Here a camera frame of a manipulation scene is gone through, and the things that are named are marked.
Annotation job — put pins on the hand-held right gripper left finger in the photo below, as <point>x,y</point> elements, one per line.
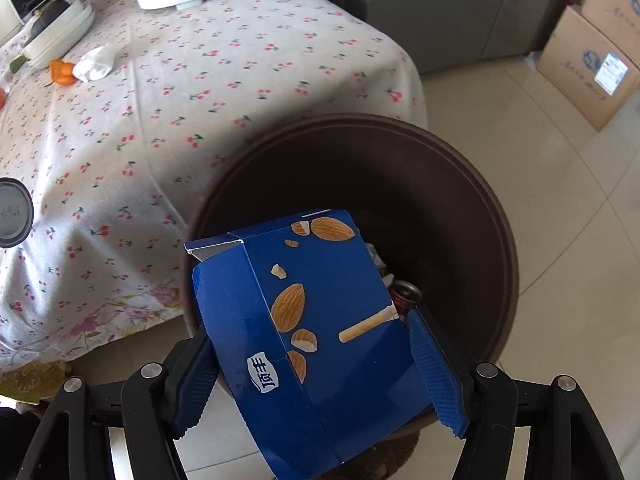
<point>192,390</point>

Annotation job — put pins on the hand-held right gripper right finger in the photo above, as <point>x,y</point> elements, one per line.
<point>435,370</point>

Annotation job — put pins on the crushed red drink can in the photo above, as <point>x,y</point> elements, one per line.
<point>406,296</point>

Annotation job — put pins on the blue snack box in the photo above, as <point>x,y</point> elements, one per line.
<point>340,385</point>

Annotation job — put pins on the brown round trash bin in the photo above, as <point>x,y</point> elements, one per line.
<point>400,185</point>

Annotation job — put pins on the yellow pink floral cloth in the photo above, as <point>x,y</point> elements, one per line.
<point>100,322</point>

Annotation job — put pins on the round grey metal lid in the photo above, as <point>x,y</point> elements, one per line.
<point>12,212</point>

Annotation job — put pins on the cardboard box with white label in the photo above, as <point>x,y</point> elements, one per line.
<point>570,70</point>

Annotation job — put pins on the floral cherry tablecloth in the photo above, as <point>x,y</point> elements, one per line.
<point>200,60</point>

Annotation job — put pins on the crumpled white tissue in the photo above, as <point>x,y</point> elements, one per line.
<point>95,62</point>

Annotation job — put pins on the orange peel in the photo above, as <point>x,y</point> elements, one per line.
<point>62,72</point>

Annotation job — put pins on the white plate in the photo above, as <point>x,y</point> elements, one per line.
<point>88,16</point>
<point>65,54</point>

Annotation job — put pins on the grey refrigerator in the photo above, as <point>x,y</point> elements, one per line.
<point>450,10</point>

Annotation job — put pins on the dark green squash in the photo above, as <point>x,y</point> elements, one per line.
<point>57,12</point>

